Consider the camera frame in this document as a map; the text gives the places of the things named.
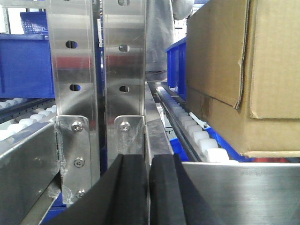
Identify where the white roller track right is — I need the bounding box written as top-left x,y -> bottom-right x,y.
156,87 -> 237,164

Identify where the person in grey clothing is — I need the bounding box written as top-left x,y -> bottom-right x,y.
145,0 -> 194,72

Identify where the steel shelf upright right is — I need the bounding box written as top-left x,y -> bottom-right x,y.
103,0 -> 147,165

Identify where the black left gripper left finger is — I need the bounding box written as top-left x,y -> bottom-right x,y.
48,154 -> 147,225

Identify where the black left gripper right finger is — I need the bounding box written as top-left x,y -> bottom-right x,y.
149,154 -> 224,225

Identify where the blue plastic bin behind carton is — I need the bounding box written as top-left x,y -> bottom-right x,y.
165,37 -> 187,100

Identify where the steel shelf rail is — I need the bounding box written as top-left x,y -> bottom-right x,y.
183,162 -> 300,225
0,122 -> 59,225

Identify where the steel left shelf rail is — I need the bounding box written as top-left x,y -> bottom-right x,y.
0,122 -> 59,225

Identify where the blue plastic bin left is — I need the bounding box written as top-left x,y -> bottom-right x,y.
0,34 -> 55,98

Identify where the blue bin under carton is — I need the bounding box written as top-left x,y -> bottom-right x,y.
170,127 -> 254,162

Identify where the steel shelf front rail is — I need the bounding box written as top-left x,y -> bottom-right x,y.
183,162 -> 300,225

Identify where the steel shelf upright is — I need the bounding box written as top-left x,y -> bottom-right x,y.
46,0 -> 100,206
103,0 -> 147,165

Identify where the white roller track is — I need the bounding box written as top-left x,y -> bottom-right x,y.
156,87 -> 237,164
0,98 -> 57,141

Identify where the white roller track left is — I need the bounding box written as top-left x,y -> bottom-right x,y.
0,98 -> 57,141

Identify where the steel shelf upright left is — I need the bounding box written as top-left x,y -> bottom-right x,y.
46,0 -> 100,206

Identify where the brown cardboard carton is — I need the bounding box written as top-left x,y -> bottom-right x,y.
186,0 -> 300,158

